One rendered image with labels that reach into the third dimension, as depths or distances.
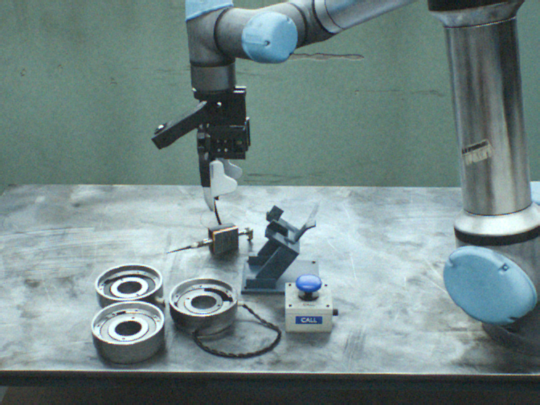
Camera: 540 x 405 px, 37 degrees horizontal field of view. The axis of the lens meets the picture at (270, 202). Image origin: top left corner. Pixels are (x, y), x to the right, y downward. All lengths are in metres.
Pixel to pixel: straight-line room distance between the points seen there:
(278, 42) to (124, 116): 1.71
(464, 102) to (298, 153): 1.90
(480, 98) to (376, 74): 1.81
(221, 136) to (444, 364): 0.51
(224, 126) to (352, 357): 0.44
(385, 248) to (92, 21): 1.61
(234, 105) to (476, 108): 0.47
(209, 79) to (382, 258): 0.43
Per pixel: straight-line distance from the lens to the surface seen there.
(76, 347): 1.22
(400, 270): 1.38
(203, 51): 1.28
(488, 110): 0.99
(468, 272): 1.04
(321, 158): 2.88
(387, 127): 2.85
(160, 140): 1.36
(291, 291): 1.23
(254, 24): 1.20
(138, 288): 1.30
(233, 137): 1.32
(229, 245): 1.41
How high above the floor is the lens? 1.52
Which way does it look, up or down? 27 degrees down
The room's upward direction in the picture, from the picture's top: straight up
